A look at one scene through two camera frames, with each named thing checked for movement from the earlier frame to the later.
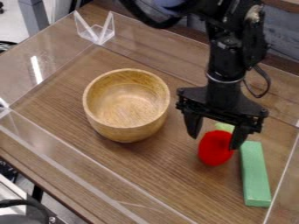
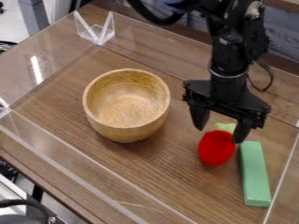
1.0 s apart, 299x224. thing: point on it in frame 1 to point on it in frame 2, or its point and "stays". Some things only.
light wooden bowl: [125, 102] stays
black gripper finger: [192, 121] to [200, 115]
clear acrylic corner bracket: [96, 33] stays
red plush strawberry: [213, 144] stays
